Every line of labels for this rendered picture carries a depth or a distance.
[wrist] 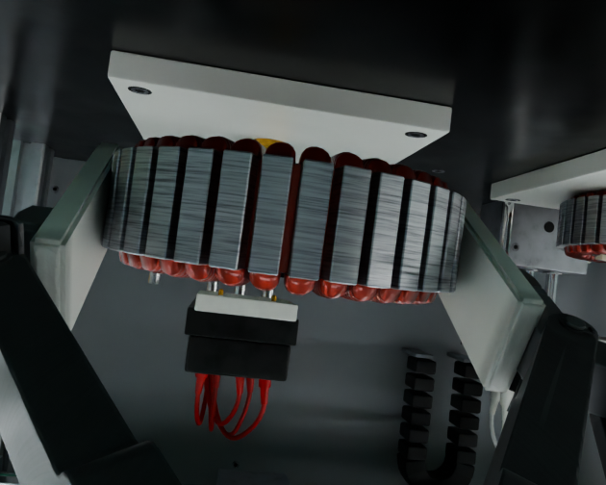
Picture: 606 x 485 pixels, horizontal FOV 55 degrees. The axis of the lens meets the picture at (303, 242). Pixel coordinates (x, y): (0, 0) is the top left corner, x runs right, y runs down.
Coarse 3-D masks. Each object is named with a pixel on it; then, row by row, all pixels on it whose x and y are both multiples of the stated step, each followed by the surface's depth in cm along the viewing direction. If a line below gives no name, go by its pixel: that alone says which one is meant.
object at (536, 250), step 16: (496, 208) 49; (528, 208) 48; (544, 208) 48; (496, 224) 49; (512, 224) 47; (528, 224) 47; (544, 224) 48; (496, 240) 48; (512, 240) 47; (528, 240) 47; (544, 240) 48; (512, 256) 47; (528, 256) 47; (544, 256) 48; (560, 256) 48; (544, 272) 50; (560, 272) 49; (576, 272) 48
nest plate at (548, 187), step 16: (576, 160) 32; (592, 160) 31; (528, 176) 37; (544, 176) 35; (560, 176) 34; (576, 176) 32; (592, 176) 31; (496, 192) 41; (512, 192) 39; (528, 192) 38; (544, 192) 37; (560, 192) 37; (576, 192) 36
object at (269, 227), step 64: (128, 192) 15; (192, 192) 14; (256, 192) 14; (320, 192) 14; (384, 192) 14; (448, 192) 16; (128, 256) 16; (192, 256) 14; (256, 256) 14; (320, 256) 14; (384, 256) 14; (448, 256) 16
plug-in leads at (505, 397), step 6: (492, 396) 49; (498, 396) 49; (504, 396) 47; (510, 396) 47; (492, 402) 49; (504, 402) 47; (492, 408) 49; (504, 408) 47; (492, 414) 49; (504, 414) 47; (492, 420) 50; (504, 420) 47; (492, 426) 50; (492, 432) 50; (492, 438) 50
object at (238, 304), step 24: (216, 288) 46; (240, 288) 46; (192, 312) 36; (216, 312) 34; (240, 312) 34; (264, 312) 34; (288, 312) 34; (192, 336) 36; (216, 336) 36; (240, 336) 36; (264, 336) 36; (288, 336) 37; (192, 360) 36; (216, 360) 36; (240, 360) 36; (264, 360) 36; (288, 360) 37
